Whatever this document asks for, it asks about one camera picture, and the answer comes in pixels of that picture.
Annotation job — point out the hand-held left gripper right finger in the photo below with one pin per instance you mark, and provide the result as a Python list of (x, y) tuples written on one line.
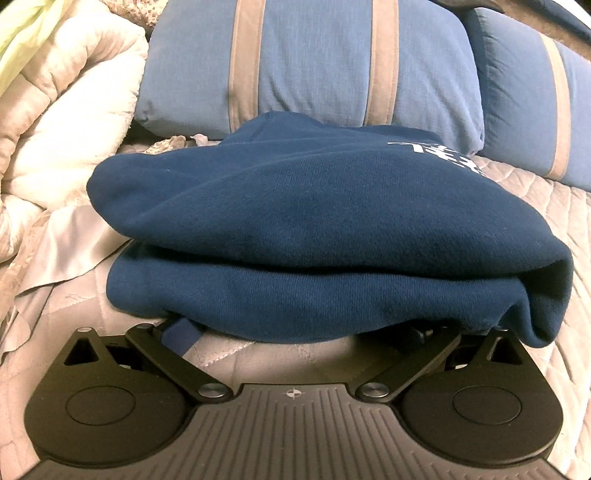
[(429, 351)]

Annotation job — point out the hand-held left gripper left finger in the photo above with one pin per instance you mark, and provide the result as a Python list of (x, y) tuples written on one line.
[(154, 344)]

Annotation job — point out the dark blue sweatshirt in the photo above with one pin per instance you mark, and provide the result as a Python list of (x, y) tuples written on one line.
[(323, 230)]

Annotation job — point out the grey satin cloth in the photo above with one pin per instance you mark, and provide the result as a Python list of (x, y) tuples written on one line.
[(69, 249)]

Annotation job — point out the white quilted comforter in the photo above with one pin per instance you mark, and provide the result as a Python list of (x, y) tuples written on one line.
[(69, 120)]

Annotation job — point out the blue grey-striped pillow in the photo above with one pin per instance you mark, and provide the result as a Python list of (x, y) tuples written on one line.
[(517, 101), (314, 64)]

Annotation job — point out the beige fleece blanket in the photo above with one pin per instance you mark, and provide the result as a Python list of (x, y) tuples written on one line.
[(134, 14)]

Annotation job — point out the light green blanket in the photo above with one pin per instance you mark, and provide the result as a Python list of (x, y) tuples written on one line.
[(23, 32)]

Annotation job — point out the black garment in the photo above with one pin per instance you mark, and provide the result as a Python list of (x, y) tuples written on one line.
[(466, 4)]

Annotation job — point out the dark blue cloth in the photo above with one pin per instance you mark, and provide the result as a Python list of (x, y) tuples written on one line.
[(540, 16)]

